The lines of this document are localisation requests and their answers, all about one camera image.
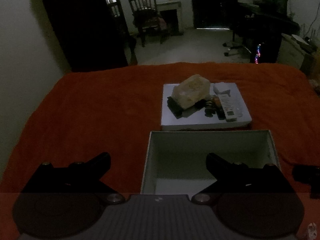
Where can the white embossed box lid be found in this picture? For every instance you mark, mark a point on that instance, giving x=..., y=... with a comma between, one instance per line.
x=190, y=121

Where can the office chair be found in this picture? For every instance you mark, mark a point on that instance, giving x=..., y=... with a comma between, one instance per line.
x=237, y=47

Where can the small white box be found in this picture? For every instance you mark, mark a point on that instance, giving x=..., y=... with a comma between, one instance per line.
x=221, y=88

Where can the white side table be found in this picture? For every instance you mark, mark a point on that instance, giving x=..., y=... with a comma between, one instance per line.
x=172, y=7

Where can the dark desk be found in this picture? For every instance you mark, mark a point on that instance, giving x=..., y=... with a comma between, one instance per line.
x=270, y=20

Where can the white remote control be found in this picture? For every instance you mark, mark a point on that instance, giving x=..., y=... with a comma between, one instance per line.
x=228, y=108

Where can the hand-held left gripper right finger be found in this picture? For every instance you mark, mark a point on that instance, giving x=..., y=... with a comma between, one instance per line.
x=211, y=162

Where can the orange blanket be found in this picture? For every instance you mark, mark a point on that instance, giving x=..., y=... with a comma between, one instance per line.
x=100, y=105

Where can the black and orange lighter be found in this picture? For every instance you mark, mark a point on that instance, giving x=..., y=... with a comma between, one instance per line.
x=218, y=105

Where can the dark wardrobe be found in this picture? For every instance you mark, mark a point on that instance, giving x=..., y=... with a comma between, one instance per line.
x=82, y=25

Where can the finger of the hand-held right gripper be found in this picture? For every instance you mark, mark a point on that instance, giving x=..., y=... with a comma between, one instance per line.
x=306, y=175

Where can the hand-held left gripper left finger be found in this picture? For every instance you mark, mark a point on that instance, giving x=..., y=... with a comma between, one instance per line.
x=106, y=162

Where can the dark door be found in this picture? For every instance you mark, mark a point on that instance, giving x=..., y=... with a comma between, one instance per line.
x=212, y=5

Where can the computer tower with coloured lights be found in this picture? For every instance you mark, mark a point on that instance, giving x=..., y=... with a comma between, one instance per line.
x=265, y=52

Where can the white cardboard box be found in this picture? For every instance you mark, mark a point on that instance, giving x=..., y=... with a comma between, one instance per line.
x=207, y=152

